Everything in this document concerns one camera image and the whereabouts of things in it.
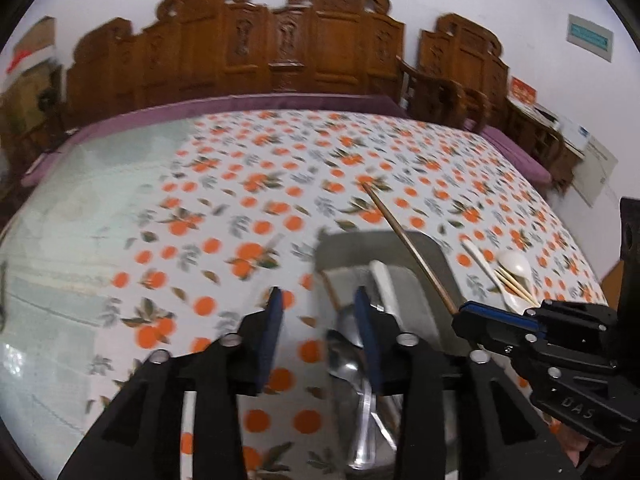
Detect purple sofa cushion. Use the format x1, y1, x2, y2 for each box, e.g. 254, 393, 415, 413
20, 92, 408, 188

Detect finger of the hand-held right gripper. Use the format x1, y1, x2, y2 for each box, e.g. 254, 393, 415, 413
457, 300, 548, 323
451, 312, 546, 361

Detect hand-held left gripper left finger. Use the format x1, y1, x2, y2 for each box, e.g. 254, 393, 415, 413
57, 286, 286, 480

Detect carved wooden sofa bench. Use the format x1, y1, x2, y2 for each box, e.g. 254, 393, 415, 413
62, 0, 408, 128

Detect metal spoon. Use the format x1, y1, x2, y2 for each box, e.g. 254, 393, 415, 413
327, 345, 376, 468

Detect orange-printed tablecloth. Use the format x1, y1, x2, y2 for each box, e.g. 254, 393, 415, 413
85, 109, 608, 480

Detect purple armchair cushion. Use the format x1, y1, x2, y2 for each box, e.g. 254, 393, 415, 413
465, 120, 551, 186

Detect red desk calendar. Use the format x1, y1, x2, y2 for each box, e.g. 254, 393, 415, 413
507, 76, 538, 106

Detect rectangular metal tray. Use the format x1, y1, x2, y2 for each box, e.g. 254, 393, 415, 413
314, 229, 471, 478

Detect small cardboard box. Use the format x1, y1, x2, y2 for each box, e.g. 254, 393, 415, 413
15, 16, 57, 56

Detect wooden chopstick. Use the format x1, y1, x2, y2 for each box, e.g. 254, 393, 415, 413
320, 272, 342, 311
494, 267, 533, 308
502, 270, 541, 306
362, 183, 458, 315

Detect large cardboard box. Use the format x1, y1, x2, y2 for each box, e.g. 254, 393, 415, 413
0, 60, 63, 111

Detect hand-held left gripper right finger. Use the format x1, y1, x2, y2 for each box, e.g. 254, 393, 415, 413
352, 285, 581, 480

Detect white ceramic spoon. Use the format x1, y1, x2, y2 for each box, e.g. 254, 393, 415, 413
495, 251, 541, 311

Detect wooden side table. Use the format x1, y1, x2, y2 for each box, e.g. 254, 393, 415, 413
505, 97, 576, 191

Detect white plastic knife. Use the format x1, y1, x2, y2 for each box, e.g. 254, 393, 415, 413
461, 237, 503, 283

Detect carved wooden armchair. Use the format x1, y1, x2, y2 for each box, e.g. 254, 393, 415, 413
397, 12, 511, 133

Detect white wall electrical box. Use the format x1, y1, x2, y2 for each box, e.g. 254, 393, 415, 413
566, 14, 615, 63

